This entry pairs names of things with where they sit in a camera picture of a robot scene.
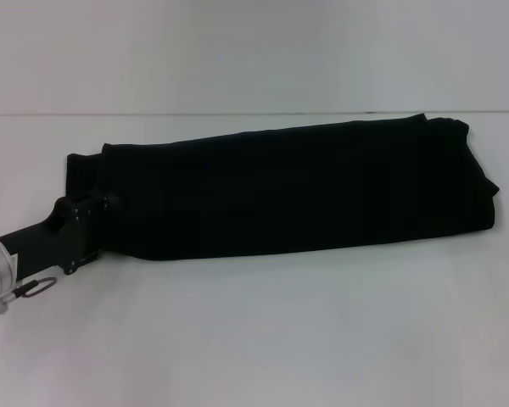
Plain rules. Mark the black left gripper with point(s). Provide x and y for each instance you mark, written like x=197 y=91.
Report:
x=63 y=233

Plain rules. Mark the black shirt with FREE print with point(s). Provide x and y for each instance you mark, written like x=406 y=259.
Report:
x=280 y=182

